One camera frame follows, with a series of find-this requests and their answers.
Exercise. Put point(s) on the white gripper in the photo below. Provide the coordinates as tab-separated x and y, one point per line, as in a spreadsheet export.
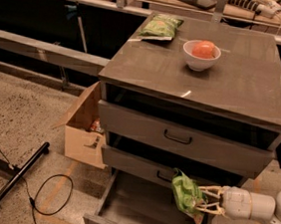
236	200

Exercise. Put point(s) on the green rice chip bag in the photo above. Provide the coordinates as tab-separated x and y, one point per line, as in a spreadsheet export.
188	196

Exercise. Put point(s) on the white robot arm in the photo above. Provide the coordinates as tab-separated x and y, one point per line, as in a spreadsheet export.
265	208

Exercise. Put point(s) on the top grey drawer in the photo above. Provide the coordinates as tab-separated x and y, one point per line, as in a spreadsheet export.
209	149

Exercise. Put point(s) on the grey drawer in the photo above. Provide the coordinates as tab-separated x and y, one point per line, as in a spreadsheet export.
132	200
209	149
125	163

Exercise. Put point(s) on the middle grey drawer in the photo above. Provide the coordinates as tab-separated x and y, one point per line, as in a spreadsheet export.
125	163

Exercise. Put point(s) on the bottom grey drawer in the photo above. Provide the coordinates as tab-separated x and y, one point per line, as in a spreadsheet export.
132	200

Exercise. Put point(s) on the grey drawer cabinet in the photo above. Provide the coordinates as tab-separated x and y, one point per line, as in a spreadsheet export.
238	98

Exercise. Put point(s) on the green chip bag on counter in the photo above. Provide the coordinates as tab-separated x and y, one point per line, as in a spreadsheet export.
160	27

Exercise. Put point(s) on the white bowl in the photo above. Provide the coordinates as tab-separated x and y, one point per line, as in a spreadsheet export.
195	63

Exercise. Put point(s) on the snack packet in box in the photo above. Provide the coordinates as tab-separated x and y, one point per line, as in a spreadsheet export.
96	127

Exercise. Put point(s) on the cardboard box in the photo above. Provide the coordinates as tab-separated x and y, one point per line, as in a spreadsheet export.
80	143

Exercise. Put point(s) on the orange round fruit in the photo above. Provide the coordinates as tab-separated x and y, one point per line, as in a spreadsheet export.
203	50

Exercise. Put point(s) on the white power strip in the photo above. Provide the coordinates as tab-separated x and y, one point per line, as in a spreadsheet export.
265	8

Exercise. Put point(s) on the black stand leg bar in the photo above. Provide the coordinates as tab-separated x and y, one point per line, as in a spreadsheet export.
19	174

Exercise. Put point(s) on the grey metal rail beam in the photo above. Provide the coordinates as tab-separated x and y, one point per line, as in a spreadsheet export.
51	53

